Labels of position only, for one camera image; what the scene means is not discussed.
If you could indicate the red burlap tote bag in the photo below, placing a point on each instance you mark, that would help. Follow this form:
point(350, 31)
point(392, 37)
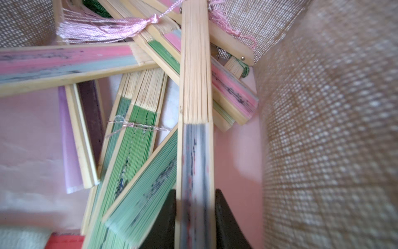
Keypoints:
point(326, 74)

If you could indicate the pink fan with tassel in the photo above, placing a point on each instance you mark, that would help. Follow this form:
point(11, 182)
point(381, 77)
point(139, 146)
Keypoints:
point(234, 101)

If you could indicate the green fan with thread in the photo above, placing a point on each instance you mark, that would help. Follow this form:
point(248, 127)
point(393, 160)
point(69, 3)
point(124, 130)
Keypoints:
point(124, 151)

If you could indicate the green folding fan lower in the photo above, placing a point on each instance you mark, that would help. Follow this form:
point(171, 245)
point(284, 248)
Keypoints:
point(135, 211)

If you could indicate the purple folding fan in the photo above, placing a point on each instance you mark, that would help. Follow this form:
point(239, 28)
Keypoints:
point(82, 134)

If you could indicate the pink green folding fan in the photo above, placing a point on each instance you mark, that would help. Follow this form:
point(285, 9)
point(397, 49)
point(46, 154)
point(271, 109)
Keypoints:
point(27, 69)

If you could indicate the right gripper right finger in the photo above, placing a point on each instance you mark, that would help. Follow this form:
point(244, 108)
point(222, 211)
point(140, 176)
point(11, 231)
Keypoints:
point(228, 232)

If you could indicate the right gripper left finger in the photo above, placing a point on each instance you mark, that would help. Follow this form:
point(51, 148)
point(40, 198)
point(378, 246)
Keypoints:
point(162, 233)

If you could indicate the pink grey folding fan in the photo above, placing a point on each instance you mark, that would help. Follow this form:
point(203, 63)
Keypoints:
point(195, 223)

